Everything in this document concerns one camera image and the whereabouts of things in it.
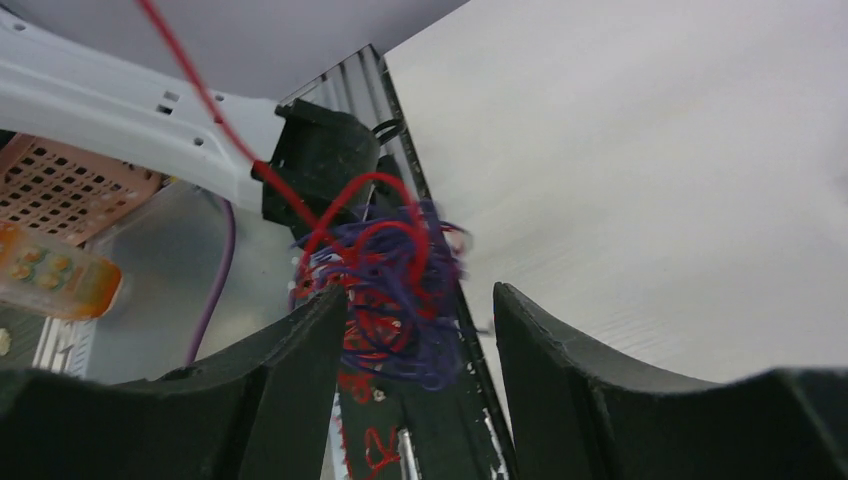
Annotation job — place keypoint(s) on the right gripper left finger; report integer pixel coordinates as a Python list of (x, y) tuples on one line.
[(258, 409)]

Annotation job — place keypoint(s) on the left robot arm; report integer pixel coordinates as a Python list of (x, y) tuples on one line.
[(65, 102)]

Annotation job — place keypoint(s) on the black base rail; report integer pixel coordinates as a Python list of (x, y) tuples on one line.
[(459, 432)]

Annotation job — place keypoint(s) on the white slotted cable duct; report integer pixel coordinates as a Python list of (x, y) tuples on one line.
[(65, 346)]

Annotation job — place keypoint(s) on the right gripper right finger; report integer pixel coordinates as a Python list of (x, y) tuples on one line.
[(583, 410)]

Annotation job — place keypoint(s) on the pink perforated basket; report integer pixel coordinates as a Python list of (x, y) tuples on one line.
[(66, 192)]

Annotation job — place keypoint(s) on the orange translucent object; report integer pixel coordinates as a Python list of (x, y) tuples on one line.
[(42, 275)]

